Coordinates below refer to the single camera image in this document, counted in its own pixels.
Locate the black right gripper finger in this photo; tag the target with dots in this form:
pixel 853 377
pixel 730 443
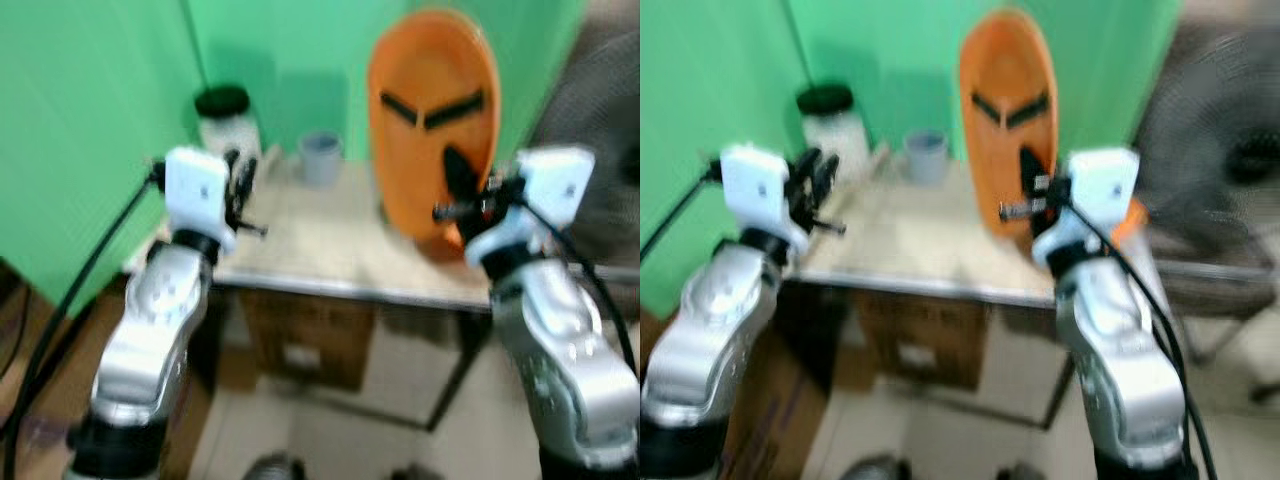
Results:
pixel 1033 175
pixel 460 182

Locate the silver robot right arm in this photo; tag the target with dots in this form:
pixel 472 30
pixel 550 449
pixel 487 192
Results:
pixel 560 350
pixel 1120 340

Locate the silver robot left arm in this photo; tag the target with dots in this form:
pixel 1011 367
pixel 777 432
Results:
pixel 700 340
pixel 150 330

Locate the white-filled jar with black lid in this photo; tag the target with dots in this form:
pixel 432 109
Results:
pixel 832 125
pixel 228 125

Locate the black strip on plate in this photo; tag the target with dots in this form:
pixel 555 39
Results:
pixel 455 110
pixel 988 108
pixel 1028 110
pixel 399 108

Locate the grey mug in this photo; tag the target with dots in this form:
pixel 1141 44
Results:
pixel 321 160
pixel 927 158

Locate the green backdrop panel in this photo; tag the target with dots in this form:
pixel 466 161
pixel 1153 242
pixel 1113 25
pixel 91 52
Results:
pixel 290 50
pixel 700 100
pixel 880 50
pixel 80 120

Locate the black standing fan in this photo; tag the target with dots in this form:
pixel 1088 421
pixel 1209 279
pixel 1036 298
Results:
pixel 590 110
pixel 1210 140

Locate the plain brown cardboard box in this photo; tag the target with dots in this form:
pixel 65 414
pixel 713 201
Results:
pixel 310 340
pixel 920 340

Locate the grey robot left foot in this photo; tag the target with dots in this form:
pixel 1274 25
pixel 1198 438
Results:
pixel 275 468
pixel 878 470

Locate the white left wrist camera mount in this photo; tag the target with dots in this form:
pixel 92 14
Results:
pixel 755 190
pixel 195 190

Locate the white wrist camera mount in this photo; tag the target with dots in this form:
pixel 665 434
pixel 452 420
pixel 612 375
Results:
pixel 755 190
pixel 555 185
pixel 1100 185
pixel 195 190

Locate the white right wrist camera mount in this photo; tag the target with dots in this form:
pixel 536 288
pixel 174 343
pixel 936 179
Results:
pixel 555 185
pixel 1100 185

